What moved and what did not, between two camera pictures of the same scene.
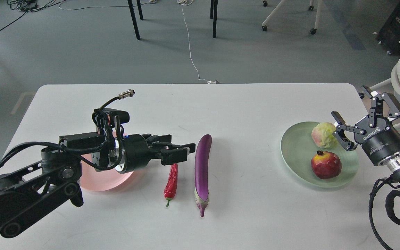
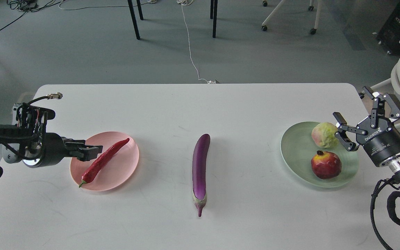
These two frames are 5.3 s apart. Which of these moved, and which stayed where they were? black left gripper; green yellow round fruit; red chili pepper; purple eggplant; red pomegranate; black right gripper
Moved: red chili pepper; black left gripper
Stayed: purple eggplant; black right gripper; red pomegranate; green yellow round fruit
